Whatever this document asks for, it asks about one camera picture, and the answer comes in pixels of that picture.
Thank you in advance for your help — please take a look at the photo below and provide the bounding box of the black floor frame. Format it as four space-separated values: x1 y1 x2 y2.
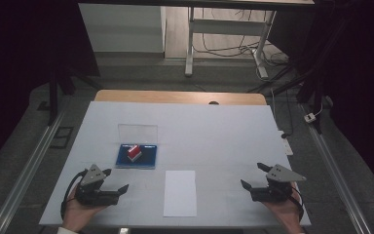
49 126 75 150

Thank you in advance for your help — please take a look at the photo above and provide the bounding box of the white cabinet panel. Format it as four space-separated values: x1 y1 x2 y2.
78 3 167 54

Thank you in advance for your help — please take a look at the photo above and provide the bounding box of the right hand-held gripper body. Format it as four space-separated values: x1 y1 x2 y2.
248 164 307 204

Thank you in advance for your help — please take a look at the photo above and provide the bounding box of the red and white stamp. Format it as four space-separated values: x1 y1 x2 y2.
126 143 143 163

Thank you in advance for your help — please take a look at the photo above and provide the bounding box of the large white table cover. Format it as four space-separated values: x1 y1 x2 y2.
38 100 312 228

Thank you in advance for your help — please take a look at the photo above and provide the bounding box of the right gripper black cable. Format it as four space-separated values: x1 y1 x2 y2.
288 185 306 222

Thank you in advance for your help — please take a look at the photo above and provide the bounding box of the metal floor rail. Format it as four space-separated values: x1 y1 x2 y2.
299 102 373 234
0 105 70 234

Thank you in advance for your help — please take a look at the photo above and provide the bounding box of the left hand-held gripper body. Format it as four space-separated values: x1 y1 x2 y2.
75 164 122 207

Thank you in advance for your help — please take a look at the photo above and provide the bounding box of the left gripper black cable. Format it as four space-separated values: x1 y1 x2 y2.
60 168 89 220

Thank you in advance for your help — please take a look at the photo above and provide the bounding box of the white-legged desk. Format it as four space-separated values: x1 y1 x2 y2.
77 0 316 79

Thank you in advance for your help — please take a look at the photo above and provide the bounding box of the small white paper sheet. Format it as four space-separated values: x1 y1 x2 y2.
163 170 199 218

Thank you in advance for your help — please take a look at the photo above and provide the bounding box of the black stand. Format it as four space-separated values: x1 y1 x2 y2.
46 62 102 127
246 19 335 135

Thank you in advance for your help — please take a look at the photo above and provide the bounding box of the white plug adapter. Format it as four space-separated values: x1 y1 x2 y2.
303 112 318 124

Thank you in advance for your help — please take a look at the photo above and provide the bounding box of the metal frame stand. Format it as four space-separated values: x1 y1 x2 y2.
193 9 290 67

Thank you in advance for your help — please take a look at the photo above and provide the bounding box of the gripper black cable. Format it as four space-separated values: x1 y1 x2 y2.
60 168 89 220
288 185 306 222

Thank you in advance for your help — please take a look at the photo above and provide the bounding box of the dark curtain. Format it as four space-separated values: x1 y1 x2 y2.
267 0 374 203
0 0 100 178

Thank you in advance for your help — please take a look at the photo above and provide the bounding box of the person's right hand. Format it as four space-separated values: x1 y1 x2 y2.
262 182 304 234

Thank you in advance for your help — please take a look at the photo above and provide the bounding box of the person's left hand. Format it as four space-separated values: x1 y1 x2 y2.
61 185 109 234

